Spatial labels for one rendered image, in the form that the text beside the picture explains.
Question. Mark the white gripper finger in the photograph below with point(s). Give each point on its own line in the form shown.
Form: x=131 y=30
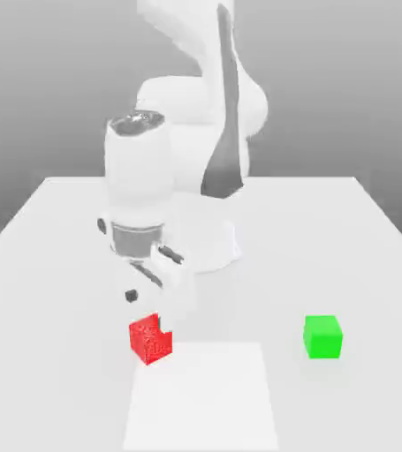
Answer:
x=165 y=322

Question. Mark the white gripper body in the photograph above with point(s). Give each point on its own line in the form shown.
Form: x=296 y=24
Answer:
x=172 y=296

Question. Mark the small red cube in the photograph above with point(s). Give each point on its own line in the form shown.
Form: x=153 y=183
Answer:
x=147 y=342

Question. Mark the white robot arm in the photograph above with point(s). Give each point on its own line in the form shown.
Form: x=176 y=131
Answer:
x=137 y=169

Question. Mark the small green cube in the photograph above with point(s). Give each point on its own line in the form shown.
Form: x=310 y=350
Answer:
x=323 y=338

